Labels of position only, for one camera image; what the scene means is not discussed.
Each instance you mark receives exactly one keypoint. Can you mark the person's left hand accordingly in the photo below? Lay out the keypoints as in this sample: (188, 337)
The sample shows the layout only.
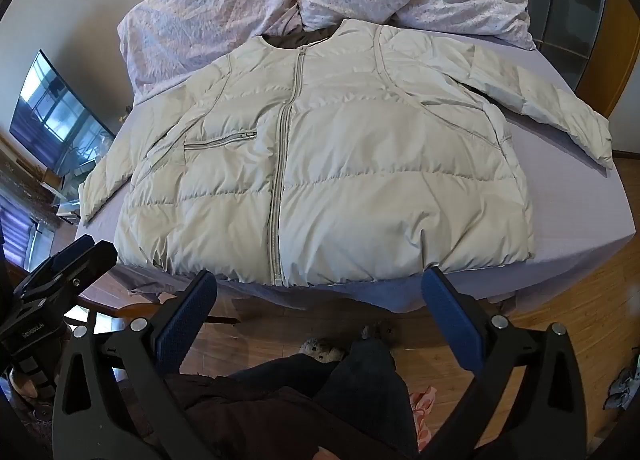
(22, 384)

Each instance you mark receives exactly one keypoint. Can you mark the bed with purple sheet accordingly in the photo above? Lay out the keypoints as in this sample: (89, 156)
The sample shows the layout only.
(575, 220)

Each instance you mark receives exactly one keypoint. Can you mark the flat screen television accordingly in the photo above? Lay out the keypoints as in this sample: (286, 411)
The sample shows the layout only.
(50, 110)

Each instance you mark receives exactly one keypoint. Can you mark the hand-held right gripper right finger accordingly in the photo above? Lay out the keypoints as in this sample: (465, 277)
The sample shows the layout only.
(450, 315)

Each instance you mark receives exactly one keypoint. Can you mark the grey furry slipper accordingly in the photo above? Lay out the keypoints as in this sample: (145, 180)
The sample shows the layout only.
(378, 331)
(324, 350)

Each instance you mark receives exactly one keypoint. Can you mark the wooden television cabinet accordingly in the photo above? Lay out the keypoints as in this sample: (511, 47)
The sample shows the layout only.
(17, 160)

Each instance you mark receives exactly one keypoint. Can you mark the floral duvet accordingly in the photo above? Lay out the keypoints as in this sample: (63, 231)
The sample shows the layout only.
(200, 5)

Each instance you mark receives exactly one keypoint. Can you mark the grey crumpled cloth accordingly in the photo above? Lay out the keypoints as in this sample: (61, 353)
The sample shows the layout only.
(622, 387)

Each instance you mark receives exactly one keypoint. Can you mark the person's legs in dark trousers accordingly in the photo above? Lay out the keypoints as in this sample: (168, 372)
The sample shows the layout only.
(350, 390)

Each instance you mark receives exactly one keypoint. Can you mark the wooden framed glass door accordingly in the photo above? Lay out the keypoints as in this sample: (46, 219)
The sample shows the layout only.
(575, 5)

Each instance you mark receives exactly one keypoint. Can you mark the pink cloth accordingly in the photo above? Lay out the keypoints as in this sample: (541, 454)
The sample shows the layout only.
(422, 405)

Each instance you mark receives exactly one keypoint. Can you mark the cream puffer jacket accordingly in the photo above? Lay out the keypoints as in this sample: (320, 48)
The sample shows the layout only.
(350, 180)

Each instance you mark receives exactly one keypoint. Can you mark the purple striped cloth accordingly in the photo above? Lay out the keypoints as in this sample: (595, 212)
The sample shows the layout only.
(15, 235)

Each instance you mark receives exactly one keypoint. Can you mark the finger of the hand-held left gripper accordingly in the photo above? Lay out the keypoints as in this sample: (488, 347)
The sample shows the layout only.
(87, 267)
(70, 252)

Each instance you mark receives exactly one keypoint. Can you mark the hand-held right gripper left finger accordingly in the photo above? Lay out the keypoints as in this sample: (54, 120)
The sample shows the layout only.
(182, 312)

